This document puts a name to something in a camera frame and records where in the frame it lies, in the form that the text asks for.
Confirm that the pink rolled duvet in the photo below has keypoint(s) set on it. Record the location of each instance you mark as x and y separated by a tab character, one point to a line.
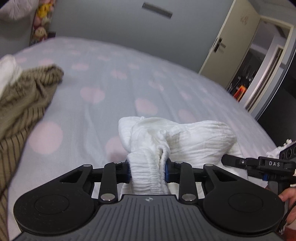
16	10

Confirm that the white muslin garment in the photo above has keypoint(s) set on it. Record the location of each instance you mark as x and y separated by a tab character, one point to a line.
151	141

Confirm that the black door handle lock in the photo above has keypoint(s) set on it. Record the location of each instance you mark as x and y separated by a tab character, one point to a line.
218	44

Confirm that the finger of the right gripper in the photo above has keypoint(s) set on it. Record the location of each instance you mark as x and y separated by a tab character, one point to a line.
238	162

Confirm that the person's right hand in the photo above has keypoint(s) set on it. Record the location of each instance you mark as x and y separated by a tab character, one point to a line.
290	196

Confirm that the cream bedroom door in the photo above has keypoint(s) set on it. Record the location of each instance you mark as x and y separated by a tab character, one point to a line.
237	33

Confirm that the dark wall vent plate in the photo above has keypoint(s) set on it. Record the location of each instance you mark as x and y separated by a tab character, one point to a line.
157	10

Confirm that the plush toy storage column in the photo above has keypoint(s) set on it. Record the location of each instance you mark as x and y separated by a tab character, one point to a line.
42	21

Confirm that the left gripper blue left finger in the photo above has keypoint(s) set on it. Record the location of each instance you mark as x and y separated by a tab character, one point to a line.
113	174

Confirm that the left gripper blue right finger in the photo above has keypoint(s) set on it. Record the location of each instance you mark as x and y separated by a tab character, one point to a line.
182	174

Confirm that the brown striped garment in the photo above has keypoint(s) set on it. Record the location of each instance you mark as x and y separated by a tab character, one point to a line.
23	104

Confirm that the pink dotted bed sheet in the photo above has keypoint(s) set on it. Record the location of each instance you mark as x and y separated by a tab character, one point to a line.
103	83

